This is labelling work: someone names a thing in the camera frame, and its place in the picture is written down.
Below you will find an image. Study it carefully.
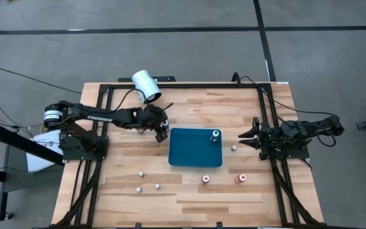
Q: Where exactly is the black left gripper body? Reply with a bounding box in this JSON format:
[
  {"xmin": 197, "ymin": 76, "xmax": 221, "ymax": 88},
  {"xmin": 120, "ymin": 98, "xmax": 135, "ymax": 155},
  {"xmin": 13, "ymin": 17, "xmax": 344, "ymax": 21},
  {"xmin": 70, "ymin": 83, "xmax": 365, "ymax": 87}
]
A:
[{"xmin": 143, "ymin": 104, "xmax": 168, "ymax": 131}]

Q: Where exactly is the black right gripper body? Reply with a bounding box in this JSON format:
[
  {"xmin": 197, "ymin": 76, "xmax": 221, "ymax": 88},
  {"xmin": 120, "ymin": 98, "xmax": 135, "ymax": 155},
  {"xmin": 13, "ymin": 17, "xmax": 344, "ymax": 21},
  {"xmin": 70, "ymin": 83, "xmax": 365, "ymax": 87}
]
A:
[{"xmin": 256, "ymin": 122, "xmax": 278, "ymax": 153}]

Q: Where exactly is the white cylindrical lamp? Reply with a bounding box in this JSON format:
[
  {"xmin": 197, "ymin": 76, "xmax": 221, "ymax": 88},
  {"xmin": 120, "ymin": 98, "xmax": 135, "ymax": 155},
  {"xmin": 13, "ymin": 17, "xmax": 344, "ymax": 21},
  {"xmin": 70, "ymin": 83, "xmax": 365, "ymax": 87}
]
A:
[{"xmin": 131, "ymin": 69, "xmax": 163, "ymax": 104}]

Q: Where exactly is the flat black bar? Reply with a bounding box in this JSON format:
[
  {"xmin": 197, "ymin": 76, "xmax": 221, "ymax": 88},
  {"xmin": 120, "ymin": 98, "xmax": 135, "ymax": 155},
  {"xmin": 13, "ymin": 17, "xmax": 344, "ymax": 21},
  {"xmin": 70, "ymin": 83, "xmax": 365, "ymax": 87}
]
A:
[{"xmin": 118, "ymin": 76, "xmax": 177, "ymax": 83}]

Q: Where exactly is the blue plastic tray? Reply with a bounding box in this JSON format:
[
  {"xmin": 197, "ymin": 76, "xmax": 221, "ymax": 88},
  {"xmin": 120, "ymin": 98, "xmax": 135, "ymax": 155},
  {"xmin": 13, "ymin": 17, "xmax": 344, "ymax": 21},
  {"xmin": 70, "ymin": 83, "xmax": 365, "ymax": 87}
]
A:
[{"xmin": 168, "ymin": 127, "xmax": 224, "ymax": 169}]

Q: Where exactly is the white paper box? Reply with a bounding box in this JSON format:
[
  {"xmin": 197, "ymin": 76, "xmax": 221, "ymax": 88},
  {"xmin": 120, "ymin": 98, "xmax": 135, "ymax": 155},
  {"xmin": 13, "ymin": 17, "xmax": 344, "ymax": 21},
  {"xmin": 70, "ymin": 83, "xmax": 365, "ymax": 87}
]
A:
[{"xmin": 26, "ymin": 129, "xmax": 65, "ymax": 174}]

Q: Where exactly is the black metal stand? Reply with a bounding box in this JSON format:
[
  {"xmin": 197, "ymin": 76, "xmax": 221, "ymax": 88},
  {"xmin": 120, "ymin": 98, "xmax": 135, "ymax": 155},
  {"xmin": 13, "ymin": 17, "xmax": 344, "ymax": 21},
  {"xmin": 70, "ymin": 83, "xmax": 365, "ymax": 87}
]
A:
[{"xmin": 0, "ymin": 120, "xmax": 65, "ymax": 222}]

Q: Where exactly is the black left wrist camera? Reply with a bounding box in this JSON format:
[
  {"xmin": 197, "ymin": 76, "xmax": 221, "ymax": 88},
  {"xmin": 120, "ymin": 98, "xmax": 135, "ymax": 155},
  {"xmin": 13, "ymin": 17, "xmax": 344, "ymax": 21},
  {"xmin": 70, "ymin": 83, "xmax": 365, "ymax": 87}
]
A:
[{"xmin": 155, "ymin": 130, "xmax": 168, "ymax": 144}]

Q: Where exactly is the black metal table frame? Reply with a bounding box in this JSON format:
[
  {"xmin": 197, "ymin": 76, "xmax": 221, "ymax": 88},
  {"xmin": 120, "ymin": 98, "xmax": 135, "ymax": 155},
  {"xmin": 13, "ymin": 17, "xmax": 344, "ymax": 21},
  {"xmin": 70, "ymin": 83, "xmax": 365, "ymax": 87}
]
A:
[{"xmin": 51, "ymin": 82, "xmax": 323, "ymax": 229}]

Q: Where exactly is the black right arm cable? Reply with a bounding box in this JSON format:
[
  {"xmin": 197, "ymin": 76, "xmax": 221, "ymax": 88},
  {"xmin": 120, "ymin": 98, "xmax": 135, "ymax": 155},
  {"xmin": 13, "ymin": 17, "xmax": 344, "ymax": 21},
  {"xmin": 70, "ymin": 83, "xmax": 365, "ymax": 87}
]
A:
[{"xmin": 231, "ymin": 72, "xmax": 341, "ymax": 117}]

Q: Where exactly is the thin black floor cable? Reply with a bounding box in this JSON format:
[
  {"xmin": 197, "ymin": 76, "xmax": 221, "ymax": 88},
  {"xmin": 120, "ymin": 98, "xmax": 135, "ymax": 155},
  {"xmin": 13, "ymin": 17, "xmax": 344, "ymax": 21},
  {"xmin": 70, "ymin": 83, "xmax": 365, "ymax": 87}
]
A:
[{"xmin": 0, "ymin": 67, "xmax": 83, "ymax": 95}]

